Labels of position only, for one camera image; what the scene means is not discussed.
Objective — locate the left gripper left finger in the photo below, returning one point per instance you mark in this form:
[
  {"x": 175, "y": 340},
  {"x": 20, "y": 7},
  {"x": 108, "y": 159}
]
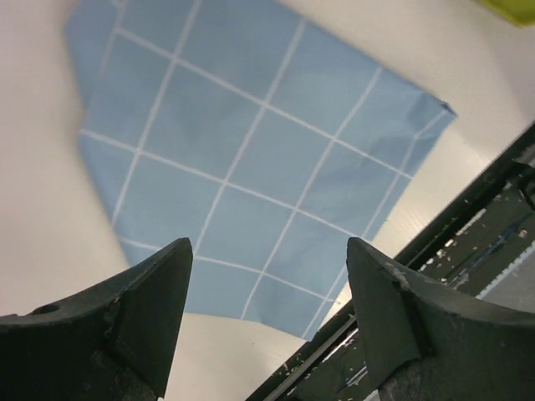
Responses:
[{"x": 115, "y": 340}]

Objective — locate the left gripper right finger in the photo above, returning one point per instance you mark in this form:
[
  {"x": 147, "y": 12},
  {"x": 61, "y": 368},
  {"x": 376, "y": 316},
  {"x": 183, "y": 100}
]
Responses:
[{"x": 425, "y": 341}]

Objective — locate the blue checkered cloth napkin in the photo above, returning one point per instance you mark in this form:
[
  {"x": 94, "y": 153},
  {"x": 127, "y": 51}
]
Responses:
[{"x": 260, "y": 137}]

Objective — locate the green polka dot plate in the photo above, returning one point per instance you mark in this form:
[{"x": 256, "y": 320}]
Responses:
[{"x": 520, "y": 13}]

